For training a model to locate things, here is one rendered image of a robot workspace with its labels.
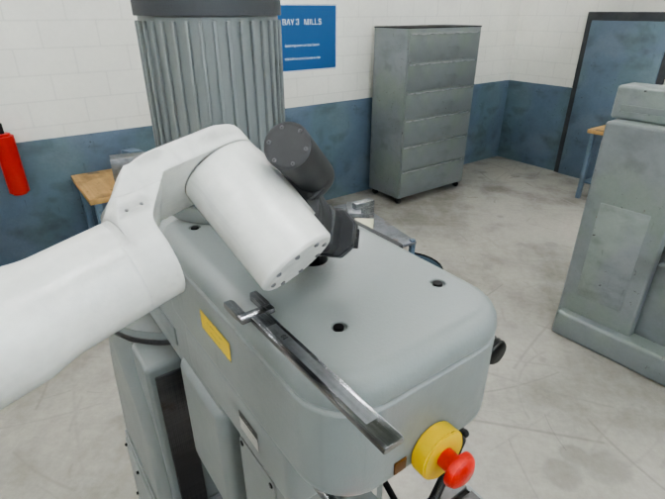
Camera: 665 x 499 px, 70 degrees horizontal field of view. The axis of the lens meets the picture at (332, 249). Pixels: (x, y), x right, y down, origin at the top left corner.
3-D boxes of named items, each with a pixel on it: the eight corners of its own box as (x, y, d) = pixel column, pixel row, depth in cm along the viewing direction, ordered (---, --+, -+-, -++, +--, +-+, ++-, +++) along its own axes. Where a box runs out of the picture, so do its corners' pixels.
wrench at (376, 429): (414, 437, 35) (414, 429, 35) (373, 463, 33) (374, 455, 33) (256, 296, 53) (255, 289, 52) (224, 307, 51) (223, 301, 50)
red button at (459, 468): (477, 480, 49) (483, 452, 47) (451, 501, 47) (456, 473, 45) (452, 458, 51) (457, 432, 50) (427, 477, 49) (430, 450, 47)
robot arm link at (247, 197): (285, 299, 44) (239, 304, 33) (215, 213, 45) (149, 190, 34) (377, 217, 43) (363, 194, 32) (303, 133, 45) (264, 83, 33)
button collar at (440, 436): (459, 461, 52) (467, 422, 49) (422, 491, 49) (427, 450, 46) (445, 449, 54) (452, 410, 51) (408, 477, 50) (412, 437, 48)
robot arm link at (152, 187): (294, 236, 40) (152, 324, 33) (231, 159, 42) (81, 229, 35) (317, 193, 35) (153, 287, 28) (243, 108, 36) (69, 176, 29)
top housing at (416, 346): (501, 410, 59) (524, 302, 52) (331, 532, 45) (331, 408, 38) (298, 263, 93) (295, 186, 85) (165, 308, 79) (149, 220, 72)
